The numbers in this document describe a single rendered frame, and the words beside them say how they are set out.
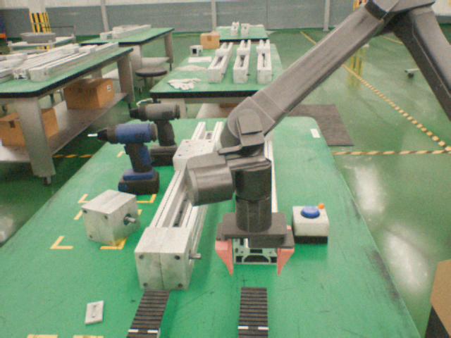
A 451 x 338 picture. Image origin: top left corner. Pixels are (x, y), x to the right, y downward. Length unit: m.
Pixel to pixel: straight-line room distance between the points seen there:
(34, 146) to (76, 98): 1.56
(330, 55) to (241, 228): 0.33
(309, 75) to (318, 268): 0.43
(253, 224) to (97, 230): 0.52
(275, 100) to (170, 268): 0.40
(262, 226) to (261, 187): 0.07
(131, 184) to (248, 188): 0.69
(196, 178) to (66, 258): 0.54
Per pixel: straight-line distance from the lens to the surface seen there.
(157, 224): 0.90
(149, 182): 1.20
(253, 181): 0.56
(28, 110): 3.18
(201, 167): 0.55
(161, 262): 0.80
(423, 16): 0.86
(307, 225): 0.94
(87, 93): 4.66
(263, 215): 0.59
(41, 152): 3.27
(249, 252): 0.88
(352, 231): 1.03
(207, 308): 0.80
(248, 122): 0.56
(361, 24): 0.77
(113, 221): 0.97
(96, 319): 0.81
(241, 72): 2.70
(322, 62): 0.69
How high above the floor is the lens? 1.33
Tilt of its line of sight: 24 degrees down
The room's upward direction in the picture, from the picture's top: 2 degrees counter-clockwise
